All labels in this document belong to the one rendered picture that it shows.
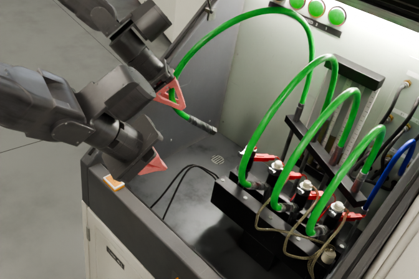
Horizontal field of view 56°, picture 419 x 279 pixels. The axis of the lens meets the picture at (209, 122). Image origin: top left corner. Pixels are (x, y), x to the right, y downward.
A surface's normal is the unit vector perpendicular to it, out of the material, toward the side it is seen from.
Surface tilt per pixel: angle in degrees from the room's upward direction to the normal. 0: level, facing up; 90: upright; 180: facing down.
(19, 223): 0
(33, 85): 40
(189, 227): 0
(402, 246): 76
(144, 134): 45
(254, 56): 90
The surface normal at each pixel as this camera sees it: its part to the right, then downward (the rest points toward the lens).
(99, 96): -0.39, -0.28
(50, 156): 0.15, -0.80
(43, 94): 0.73, -0.65
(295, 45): -0.68, 0.34
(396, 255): -0.63, 0.14
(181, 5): 0.41, 0.58
